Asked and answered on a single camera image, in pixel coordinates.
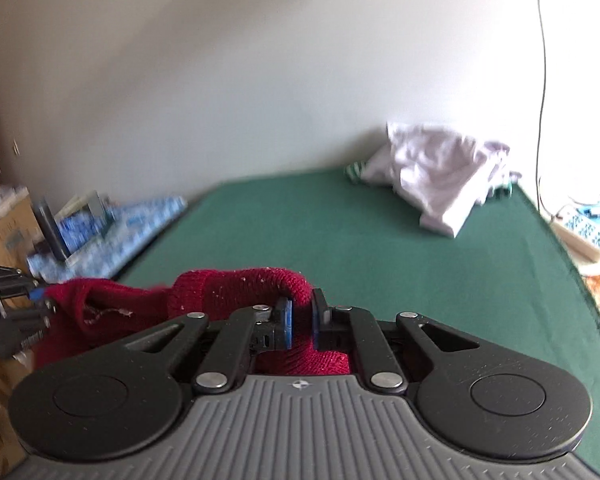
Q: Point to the green striped garment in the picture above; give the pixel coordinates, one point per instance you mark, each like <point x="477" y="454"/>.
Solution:
<point x="353" y="171"/>

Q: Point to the cardboard box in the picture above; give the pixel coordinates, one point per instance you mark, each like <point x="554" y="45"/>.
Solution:
<point x="7" y="230"/>

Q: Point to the grey upright panel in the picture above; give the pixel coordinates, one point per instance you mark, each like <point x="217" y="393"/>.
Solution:
<point x="99" y="207"/>

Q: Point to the green table cover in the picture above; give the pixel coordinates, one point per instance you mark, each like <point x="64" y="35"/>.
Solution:
<point x="380" y="260"/>

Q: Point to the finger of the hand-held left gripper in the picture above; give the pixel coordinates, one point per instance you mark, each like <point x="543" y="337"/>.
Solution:
<point x="19" y="330"/>
<point x="14" y="285"/>

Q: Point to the white power strip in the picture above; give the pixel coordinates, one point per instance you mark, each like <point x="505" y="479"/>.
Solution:
<point x="577" y="232"/>

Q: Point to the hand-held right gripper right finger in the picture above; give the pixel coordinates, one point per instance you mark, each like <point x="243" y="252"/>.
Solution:
<point x="321" y="322"/>

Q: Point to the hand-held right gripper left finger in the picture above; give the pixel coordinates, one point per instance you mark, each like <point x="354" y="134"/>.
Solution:
<point x="284" y="322"/>

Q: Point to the red knitted sweater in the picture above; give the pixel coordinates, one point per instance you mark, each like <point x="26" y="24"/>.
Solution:
<point x="219" y="295"/>

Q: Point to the white garment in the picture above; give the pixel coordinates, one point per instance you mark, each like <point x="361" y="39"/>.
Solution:
<point x="435" y="175"/>

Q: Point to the dark grey post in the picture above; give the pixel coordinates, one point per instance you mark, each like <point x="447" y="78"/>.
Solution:
<point x="49" y="230"/>

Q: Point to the blue patterned cloth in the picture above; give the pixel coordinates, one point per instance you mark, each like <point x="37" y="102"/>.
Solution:
<point x="129" y="225"/>

